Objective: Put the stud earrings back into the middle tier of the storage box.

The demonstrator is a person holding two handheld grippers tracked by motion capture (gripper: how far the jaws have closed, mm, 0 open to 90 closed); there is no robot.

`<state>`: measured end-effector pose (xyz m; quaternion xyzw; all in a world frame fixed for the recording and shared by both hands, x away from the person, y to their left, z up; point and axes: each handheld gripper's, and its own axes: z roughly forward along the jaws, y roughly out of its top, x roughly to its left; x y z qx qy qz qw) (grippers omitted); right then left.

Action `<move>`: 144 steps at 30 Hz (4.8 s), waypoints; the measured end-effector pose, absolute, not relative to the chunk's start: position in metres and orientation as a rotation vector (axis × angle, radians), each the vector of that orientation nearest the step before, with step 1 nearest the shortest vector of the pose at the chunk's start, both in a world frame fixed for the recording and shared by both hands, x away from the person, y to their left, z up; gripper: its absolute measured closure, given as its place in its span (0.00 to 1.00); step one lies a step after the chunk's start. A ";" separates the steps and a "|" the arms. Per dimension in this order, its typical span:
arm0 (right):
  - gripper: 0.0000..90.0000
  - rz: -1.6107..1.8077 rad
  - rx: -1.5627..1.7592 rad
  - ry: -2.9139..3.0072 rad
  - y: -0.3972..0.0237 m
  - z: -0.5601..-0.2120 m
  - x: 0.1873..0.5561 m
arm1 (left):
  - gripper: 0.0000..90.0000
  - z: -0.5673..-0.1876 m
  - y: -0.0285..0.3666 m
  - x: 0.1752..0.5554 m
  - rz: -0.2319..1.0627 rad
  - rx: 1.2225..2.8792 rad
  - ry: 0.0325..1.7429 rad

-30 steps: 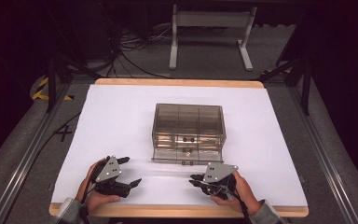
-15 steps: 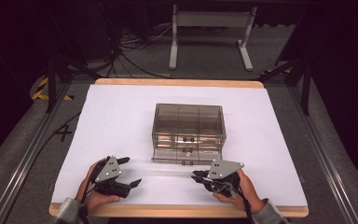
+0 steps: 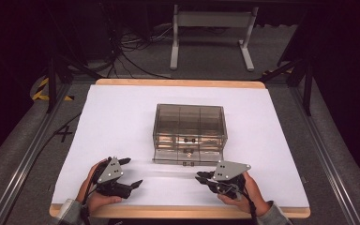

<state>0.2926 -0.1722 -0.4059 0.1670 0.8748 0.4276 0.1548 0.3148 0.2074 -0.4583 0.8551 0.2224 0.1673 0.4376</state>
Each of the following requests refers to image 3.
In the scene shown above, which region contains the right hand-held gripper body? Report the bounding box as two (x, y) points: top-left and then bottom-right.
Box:
(210, 160), (252, 202)

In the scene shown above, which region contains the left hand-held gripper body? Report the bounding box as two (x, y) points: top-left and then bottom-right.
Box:
(93, 157), (133, 200)

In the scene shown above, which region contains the smoky transparent drawer box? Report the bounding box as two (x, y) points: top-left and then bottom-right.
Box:
(152, 103), (229, 167)

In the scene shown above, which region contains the person's left hand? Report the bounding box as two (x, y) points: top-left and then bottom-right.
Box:
(75, 158), (123, 216)

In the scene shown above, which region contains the person's right hand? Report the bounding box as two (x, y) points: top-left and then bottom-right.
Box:
(217, 172), (272, 218)

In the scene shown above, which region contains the white table cover sheet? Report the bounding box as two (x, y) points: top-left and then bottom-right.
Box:
(52, 83), (309, 209)

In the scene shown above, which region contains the white table board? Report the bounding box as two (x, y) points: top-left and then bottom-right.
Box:
(49, 78), (311, 219)

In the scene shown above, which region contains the yellow black floor tape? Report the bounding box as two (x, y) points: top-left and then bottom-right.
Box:
(32, 77), (76, 102)

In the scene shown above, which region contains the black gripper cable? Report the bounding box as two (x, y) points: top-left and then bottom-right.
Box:
(80, 165), (106, 225)
(242, 186), (260, 225)

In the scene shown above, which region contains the thin black floor cable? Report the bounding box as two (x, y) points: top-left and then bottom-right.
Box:
(8, 112), (83, 209)

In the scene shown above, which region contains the aluminium floor rail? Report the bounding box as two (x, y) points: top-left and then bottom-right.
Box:
(289, 86), (360, 225)
(0, 83), (73, 225)

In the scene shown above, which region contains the bundle of floor cables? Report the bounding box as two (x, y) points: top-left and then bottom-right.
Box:
(104, 17), (176, 80)

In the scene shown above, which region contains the white metal desk frame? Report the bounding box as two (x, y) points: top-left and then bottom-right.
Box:
(169, 4), (260, 72)

